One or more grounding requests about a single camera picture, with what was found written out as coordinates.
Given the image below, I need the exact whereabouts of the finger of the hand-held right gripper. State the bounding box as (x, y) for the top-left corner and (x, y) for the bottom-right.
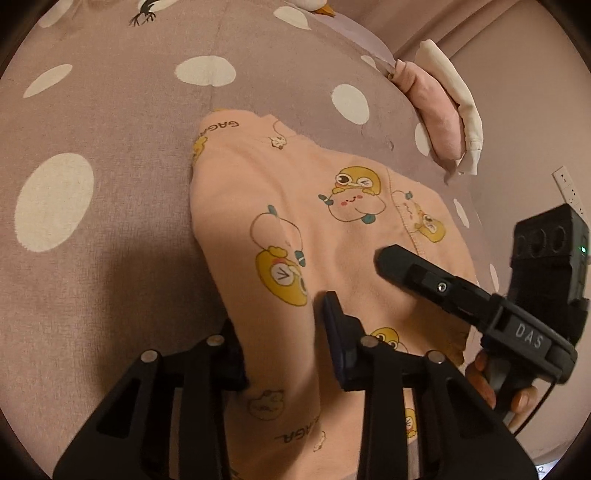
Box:
(378, 244), (502, 330)

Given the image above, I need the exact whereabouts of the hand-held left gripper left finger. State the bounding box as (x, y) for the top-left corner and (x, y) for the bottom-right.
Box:
(53, 318), (250, 480)

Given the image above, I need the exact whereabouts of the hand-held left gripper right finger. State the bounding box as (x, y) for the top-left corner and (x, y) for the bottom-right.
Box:
(323, 292), (539, 480)

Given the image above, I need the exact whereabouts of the pink cartoon print garment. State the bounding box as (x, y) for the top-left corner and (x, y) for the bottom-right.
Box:
(189, 108), (478, 480)

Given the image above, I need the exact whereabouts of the person's right hand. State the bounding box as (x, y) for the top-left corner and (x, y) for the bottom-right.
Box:
(464, 351), (539, 417)

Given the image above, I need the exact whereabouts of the white power strip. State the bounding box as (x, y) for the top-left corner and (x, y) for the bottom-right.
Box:
(551, 166), (585, 215)

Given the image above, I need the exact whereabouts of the pink folded cloth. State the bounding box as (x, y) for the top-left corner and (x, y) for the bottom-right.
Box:
(388, 60), (467, 162)

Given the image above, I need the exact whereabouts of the white folded cloth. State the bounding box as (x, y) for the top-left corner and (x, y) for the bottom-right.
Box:
(413, 39), (484, 176)

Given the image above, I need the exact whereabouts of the mauve white-dotted blanket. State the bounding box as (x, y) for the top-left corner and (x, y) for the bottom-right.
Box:
(0, 0), (502, 480)

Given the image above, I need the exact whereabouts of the white goose plush toy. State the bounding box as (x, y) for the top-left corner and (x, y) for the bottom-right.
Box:
(295, 0), (338, 18)

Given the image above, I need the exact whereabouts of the black cable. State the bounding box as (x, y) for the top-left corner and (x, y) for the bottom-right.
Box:
(508, 379), (558, 435)

